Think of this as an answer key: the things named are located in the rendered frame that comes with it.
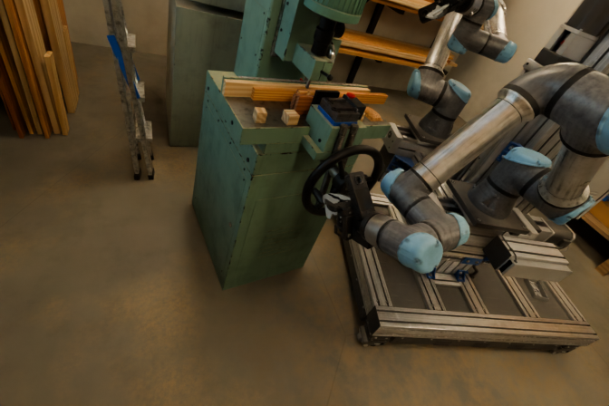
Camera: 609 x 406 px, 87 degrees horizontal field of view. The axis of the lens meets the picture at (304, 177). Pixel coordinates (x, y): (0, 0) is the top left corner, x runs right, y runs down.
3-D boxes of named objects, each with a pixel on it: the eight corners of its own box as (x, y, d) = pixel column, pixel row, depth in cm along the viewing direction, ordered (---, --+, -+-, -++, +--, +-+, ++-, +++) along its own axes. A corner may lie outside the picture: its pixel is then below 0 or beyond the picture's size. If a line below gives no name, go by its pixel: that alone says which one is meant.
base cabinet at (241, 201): (221, 292, 148) (250, 177, 105) (190, 202, 182) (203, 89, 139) (304, 267, 171) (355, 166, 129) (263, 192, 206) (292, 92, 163)
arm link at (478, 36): (474, 61, 116) (494, 30, 110) (445, 49, 117) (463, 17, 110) (471, 55, 123) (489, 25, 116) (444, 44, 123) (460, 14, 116)
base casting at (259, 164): (250, 176, 105) (256, 154, 100) (203, 89, 139) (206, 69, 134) (354, 165, 129) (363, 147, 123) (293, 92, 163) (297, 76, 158)
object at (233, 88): (223, 96, 101) (226, 82, 98) (221, 92, 102) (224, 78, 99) (365, 101, 133) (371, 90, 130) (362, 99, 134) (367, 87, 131)
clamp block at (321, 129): (321, 152, 98) (331, 128, 93) (301, 128, 106) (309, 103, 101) (357, 149, 106) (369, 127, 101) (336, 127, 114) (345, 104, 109)
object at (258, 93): (252, 101, 104) (255, 89, 102) (250, 97, 105) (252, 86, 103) (383, 104, 136) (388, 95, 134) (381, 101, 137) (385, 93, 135)
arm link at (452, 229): (443, 193, 75) (410, 202, 69) (480, 230, 68) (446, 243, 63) (427, 216, 80) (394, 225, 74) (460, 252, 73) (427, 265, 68)
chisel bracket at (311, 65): (307, 85, 105) (315, 60, 100) (289, 65, 114) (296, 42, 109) (325, 86, 109) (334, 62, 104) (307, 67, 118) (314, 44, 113)
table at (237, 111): (249, 166, 88) (254, 149, 84) (217, 107, 106) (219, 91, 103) (401, 153, 120) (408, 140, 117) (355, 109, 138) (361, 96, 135)
